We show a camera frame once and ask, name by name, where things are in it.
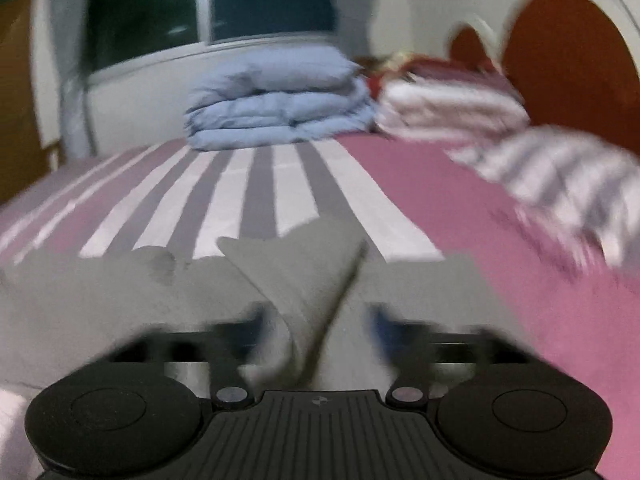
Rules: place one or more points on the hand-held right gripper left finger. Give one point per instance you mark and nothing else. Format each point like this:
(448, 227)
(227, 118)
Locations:
(252, 330)

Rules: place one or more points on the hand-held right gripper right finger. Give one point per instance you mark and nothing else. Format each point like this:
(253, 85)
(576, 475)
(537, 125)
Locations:
(382, 330)

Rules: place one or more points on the grey towel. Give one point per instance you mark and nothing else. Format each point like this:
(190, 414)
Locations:
(300, 285)

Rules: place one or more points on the bed with striped sheet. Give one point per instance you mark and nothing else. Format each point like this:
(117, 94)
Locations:
(390, 195)

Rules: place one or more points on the striped pillow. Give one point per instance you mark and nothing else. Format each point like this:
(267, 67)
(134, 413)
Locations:
(555, 185)

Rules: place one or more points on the folded light blue duvet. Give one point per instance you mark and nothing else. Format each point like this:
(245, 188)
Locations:
(280, 100)

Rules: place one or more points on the folded red striped blanket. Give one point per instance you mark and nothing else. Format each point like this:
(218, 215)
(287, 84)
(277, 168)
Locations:
(450, 102)

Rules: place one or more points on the grey curtain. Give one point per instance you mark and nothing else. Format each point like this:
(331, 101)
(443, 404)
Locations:
(70, 60)

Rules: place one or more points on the red arched headboard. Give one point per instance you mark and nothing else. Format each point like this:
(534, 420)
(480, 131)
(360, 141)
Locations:
(560, 55)

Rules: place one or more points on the window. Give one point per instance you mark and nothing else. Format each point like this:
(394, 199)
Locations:
(200, 5)

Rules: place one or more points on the wooden wardrobe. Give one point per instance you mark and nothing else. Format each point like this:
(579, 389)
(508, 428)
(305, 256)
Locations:
(15, 95)

